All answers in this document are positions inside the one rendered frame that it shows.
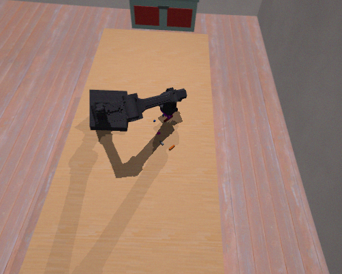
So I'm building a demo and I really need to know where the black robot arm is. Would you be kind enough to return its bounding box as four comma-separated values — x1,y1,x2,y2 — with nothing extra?
91,87,187,124

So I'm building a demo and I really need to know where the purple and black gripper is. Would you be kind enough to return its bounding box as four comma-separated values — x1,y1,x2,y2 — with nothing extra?
160,104,178,119

